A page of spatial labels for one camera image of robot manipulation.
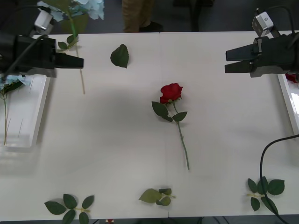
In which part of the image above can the small green leaf twig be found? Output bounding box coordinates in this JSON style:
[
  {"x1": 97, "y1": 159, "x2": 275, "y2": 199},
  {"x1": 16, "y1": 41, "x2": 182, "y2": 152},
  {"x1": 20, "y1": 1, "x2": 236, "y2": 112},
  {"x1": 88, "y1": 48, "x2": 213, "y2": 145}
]
[{"x1": 57, "y1": 34, "x2": 80, "y2": 51}]

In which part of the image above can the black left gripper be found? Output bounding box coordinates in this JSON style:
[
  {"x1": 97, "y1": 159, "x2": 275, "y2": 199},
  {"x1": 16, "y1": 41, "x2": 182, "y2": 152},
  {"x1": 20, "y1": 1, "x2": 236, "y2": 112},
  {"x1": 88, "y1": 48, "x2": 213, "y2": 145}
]
[{"x1": 14, "y1": 35, "x2": 85, "y2": 78}]

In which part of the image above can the shallow white box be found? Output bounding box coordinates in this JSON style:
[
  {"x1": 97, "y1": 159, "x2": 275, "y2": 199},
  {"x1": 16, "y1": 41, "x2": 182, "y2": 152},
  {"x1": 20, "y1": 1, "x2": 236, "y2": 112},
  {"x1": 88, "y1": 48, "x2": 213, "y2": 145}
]
[
  {"x1": 0, "y1": 74, "x2": 51, "y2": 148},
  {"x1": 277, "y1": 73, "x2": 299, "y2": 142}
]

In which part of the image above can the person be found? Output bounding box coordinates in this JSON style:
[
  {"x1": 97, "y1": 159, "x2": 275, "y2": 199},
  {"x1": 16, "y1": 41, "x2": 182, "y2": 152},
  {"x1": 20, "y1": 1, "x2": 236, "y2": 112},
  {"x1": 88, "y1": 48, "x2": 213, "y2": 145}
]
[{"x1": 121, "y1": 0, "x2": 164, "y2": 33}]

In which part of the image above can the large single green leaf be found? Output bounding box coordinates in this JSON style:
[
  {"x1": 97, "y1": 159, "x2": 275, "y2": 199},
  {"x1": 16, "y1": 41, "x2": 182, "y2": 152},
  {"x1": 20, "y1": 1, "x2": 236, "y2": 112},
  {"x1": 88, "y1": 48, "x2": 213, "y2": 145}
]
[{"x1": 110, "y1": 44, "x2": 130, "y2": 69}]

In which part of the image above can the black cable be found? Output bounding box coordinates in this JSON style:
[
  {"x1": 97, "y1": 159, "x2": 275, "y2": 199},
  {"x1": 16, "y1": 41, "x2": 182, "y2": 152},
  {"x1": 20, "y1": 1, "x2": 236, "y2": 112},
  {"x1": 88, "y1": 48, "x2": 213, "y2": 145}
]
[{"x1": 260, "y1": 134, "x2": 299, "y2": 224}]

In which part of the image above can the dark green five-leaf twig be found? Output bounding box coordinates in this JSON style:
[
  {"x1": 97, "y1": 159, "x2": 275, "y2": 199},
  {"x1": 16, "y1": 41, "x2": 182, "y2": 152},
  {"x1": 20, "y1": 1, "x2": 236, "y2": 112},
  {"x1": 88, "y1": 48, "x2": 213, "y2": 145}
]
[
  {"x1": 246, "y1": 175, "x2": 285, "y2": 215},
  {"x1": 44, "y1": 193, "x2": 95, "y2": 224}
]

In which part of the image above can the pale green leaf twig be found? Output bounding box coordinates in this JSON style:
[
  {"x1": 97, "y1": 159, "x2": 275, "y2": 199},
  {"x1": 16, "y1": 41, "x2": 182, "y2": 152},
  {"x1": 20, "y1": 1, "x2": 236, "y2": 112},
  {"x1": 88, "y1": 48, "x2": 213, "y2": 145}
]
[{"x1": 138, "y1": 188, "x2": 176, "y2": 207}]

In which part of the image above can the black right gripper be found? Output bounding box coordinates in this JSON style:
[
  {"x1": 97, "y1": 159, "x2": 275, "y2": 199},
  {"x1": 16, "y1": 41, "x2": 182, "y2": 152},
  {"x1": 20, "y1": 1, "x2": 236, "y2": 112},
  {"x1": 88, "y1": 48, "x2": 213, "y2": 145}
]
[{"x1": 224, "y1": 34, "x2": 295, "y2": 78}]

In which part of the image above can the red rose with green stem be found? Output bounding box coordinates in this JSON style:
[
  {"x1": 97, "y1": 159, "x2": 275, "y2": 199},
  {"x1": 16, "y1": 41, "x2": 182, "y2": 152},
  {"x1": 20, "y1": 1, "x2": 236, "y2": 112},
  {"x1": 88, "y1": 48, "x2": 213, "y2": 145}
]
[
  {"x1": 151, "y1": 83, "x2": 190, "y2": 171},
  {"x1": 285, "y1": 73, "x2": 299, "y2": 84}
]

